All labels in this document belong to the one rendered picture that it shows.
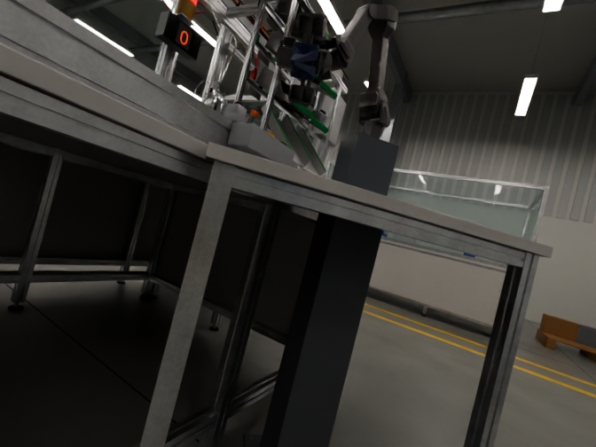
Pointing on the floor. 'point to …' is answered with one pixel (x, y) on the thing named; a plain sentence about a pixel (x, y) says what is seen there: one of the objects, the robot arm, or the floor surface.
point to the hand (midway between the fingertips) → (298, 61)
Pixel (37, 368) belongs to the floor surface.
